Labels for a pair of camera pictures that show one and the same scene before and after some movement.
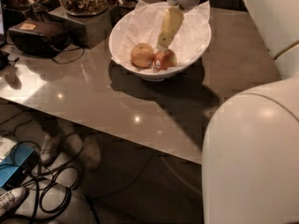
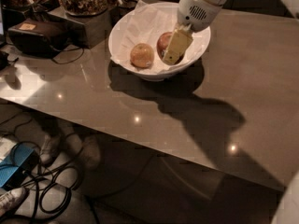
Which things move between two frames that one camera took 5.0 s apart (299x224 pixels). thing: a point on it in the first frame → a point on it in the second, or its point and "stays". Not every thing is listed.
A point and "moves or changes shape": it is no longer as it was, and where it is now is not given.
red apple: [164, 60] moves or changes shape
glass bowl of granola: [84, 0] stays
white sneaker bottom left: [10, 200] stays
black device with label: [38, 37] stays
